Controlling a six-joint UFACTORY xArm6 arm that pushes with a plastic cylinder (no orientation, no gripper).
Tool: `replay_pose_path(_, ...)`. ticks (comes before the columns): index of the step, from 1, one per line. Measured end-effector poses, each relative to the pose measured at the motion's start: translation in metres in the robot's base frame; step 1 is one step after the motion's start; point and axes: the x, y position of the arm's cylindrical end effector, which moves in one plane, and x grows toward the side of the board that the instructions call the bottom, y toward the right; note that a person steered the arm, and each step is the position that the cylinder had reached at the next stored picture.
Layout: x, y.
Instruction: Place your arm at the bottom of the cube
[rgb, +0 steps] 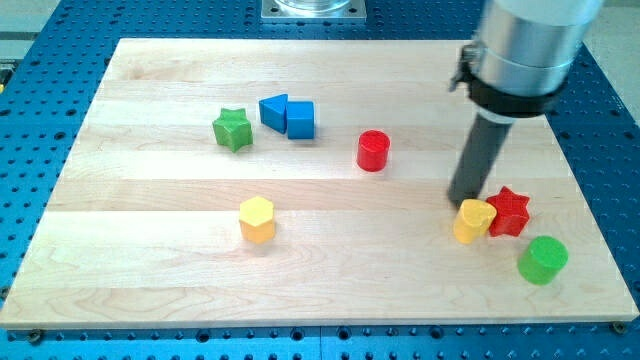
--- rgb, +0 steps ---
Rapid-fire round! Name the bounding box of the blue triangle block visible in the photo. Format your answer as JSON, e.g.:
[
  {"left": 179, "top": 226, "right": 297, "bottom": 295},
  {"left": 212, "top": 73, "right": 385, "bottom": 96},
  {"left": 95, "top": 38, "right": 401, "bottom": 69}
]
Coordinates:
[{"left": 258, "top": 94, "right": 288, "bottom": 134}]

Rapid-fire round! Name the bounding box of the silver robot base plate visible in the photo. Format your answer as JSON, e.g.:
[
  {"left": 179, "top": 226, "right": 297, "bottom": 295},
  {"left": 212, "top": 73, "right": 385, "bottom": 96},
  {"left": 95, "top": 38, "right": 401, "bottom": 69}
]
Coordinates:
[{"left": 259, "top": 0, "right": 367, "bottom": 22}]

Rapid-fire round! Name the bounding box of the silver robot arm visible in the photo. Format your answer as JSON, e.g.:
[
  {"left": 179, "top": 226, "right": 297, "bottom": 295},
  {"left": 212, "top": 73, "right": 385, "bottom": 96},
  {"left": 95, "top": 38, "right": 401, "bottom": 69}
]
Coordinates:
[{"left": 449, "top": 0, "right": 604, "bottom": 118}]

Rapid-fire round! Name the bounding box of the blue cube block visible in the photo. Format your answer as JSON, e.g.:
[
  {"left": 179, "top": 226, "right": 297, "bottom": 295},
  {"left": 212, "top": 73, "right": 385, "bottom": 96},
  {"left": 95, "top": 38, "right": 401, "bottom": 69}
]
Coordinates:
[{"left": 286, "top": 101, "right": 315, "bottom": 140}]

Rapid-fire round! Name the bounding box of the green star block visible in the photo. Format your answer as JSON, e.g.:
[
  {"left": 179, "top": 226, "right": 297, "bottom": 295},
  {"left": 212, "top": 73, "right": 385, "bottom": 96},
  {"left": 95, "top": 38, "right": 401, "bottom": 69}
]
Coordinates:
[{"left": 212, "top": 108, "right": 253, "bottom": 153}]

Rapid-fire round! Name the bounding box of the yellow heart block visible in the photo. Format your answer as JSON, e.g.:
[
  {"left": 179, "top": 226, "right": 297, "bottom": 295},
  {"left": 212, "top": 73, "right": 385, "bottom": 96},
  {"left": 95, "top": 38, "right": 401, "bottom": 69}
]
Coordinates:
[{"left": 453, "top": 199, "right": 497, "bottom": 244}]

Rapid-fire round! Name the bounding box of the light wooden board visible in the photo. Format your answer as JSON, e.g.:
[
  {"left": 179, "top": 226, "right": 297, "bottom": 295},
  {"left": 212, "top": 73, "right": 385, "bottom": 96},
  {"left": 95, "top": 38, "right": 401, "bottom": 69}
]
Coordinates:
[{"left": 1, "top": 38, "right": 638, "bottom": 330}]

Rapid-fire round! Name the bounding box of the red star block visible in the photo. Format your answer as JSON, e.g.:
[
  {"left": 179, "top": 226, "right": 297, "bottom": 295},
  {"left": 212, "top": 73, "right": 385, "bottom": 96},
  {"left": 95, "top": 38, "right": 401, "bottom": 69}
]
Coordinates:
[{"left": 486, "top": 186, "right": 530, "bottom": 237}]

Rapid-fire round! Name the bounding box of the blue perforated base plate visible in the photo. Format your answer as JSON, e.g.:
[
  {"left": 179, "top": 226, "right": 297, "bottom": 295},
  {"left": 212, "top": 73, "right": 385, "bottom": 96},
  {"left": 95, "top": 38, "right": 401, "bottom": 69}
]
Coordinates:
[{"left": 1, "top": 1, "right": 639, "bottom": 359}]

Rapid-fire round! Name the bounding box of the green cylinder block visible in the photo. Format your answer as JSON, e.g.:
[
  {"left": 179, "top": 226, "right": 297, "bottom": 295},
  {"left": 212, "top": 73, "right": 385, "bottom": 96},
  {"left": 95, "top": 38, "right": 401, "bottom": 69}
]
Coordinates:
[{"left": 517, "top": 236, "right": 569, "bottom": 285}]

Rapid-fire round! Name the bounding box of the yellow hexagon block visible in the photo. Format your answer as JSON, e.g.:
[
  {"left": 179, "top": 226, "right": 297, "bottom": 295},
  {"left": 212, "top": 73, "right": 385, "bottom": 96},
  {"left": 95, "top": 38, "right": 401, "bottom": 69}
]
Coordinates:
[{"left": 239, "top": 196, "right": 275, "bottom": 244}]

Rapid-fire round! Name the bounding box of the red cylinder block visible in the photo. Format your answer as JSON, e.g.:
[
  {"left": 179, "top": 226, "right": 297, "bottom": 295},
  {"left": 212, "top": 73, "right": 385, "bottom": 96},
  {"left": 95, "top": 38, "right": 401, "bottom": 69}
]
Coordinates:
[{"left": 356, "top": 130, "right": 391, "bottom": 172}]

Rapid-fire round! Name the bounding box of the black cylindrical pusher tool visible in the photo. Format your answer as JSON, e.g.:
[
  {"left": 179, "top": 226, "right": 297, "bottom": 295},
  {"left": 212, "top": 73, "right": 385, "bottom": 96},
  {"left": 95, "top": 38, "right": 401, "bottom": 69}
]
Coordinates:
[{"left": 447, "top": 112, "right": 515, "bottom": 208}]

